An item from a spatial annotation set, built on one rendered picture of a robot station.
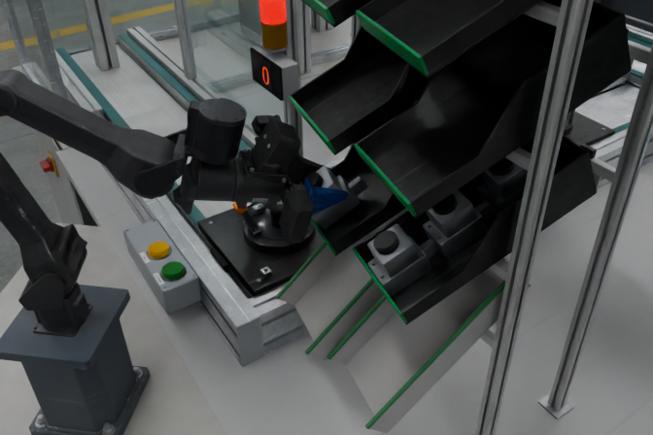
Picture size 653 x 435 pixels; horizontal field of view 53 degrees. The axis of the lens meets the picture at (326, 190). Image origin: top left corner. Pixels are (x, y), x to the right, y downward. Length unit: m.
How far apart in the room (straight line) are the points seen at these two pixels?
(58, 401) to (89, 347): 0.13
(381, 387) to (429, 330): 0.11
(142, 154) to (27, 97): 0.14
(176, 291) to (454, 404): 0.52
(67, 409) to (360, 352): 0.45
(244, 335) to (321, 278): 0.17
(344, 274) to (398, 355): 0.17
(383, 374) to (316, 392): 0.21
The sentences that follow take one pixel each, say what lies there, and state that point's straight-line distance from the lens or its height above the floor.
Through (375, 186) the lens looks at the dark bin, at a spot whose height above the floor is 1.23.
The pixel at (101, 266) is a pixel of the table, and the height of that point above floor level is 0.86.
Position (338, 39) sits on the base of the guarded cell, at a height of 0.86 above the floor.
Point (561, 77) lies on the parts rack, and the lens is 0.66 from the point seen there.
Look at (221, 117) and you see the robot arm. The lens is 0.77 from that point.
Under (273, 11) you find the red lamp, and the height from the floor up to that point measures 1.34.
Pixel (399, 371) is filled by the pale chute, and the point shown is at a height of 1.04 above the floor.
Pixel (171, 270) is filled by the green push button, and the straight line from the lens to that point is 1.21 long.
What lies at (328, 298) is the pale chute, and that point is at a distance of 1.04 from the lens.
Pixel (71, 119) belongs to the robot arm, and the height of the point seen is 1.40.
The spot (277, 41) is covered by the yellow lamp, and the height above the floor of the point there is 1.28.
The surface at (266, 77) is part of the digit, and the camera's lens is 1.32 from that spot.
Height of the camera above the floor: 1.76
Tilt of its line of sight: 35 degrees down
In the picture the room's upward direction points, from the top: 1 degrees counter-clockwise
